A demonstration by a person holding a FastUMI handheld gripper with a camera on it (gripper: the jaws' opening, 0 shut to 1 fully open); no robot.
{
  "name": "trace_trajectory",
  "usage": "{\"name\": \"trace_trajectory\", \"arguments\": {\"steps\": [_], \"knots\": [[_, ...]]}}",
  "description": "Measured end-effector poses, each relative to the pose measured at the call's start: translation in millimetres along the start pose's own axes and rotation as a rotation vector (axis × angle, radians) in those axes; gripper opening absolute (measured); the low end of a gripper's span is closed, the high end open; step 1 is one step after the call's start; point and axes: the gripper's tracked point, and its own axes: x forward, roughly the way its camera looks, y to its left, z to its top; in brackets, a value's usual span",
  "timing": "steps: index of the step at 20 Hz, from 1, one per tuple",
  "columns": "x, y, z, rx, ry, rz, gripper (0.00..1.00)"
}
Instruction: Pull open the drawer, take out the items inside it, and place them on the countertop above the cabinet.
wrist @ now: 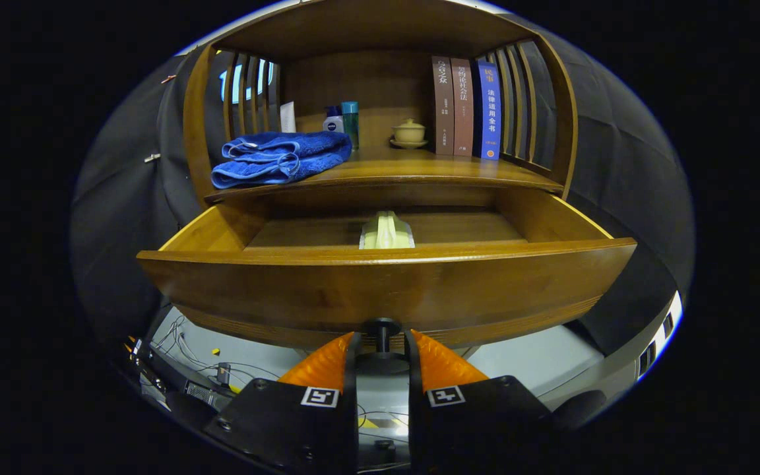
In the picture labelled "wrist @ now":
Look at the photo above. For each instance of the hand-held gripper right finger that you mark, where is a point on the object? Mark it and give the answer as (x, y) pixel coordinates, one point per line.
(414, 429)

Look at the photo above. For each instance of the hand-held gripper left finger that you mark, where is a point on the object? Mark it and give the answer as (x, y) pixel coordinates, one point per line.
(351, 429)

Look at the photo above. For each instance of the wooden drawer with black knob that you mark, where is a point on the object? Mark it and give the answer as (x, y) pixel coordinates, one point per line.
(386, 290)

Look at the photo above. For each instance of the wooden countertop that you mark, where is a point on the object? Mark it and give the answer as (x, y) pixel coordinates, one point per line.
(406, 168)

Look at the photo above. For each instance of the wooden cabinet with slatted sides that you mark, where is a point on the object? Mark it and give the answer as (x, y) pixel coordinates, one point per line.
(380, 26)

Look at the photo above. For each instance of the black box device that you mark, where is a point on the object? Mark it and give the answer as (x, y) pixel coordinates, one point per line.
(205, 394)

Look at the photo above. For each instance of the dark device with orange tips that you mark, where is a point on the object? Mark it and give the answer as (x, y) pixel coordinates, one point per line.
(137, 349)

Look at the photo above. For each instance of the white slotted panel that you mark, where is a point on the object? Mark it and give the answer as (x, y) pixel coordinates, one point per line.
(667, 330)

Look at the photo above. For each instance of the blue folded towel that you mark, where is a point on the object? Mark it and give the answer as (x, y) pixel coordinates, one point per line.
(274, 155)

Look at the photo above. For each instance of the beige lidded teacup with saucer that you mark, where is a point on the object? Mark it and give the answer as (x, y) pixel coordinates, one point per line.
(410, 133)

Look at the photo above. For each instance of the teal glass bottle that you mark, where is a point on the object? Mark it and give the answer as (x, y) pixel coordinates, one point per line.
(351, 125)

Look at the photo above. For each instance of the white lotion bottle blue cap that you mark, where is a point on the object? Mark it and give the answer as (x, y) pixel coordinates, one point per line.
(334, 122)

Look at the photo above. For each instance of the black backdrop cloth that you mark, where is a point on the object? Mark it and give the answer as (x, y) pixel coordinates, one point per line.
(617, 198)

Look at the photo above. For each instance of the white upright card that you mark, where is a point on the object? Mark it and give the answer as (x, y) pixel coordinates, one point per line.
(287, 119)

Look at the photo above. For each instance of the dark brown book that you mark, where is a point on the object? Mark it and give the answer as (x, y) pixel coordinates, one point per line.
(443, 112)

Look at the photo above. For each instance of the blue book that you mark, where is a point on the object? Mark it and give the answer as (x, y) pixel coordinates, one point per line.
(489, 119)

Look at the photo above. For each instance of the reddish brown book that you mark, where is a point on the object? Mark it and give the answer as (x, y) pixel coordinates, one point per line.
(462, 112)

